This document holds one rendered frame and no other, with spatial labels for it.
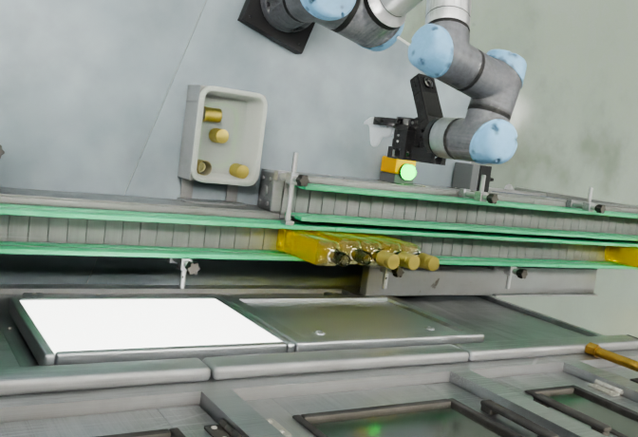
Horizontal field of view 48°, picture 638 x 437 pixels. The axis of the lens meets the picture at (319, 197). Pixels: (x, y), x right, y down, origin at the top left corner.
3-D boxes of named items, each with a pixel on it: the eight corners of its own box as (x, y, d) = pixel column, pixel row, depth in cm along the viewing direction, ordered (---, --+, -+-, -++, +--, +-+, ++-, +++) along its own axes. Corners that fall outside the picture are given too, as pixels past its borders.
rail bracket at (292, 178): (267, 218, 171) (292, 228, 161) (275, 149, 170) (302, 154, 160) (278, 219, 173) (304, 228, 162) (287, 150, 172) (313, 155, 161)
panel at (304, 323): (8, 312, 134) (43, 374, 106) (9, 296, 134) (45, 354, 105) (387, 306, 182) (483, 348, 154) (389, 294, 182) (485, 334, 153)
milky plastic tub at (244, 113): (177, 177, 172) (190, 181, 165) (188, 84, 170) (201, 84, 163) (242, 182, 181) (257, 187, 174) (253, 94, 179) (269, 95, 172)
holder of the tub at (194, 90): (175, 199, 173) (186, 203, 166) (188, 85, 171) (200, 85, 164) (238, 203, 182) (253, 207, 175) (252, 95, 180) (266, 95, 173)
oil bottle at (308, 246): (274, 249, 174) (321, 268, 156) (277, 226, 174) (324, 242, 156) (294, 249, 177) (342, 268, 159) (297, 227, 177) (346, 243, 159)
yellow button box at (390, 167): (377, 180, 204) (393, 182, 197) (381, 153, 203) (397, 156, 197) (397, 181, 207) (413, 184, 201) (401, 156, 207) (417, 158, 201)
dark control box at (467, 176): (450, 187, 218) (469, 190, 211) (453, 161, 218) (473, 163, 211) (469, 189, 223) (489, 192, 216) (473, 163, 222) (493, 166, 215)
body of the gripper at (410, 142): (383, 157, 140) (422, 162, 130) (389, 113, 140) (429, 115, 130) (413, 161, 144) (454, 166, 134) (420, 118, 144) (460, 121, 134)
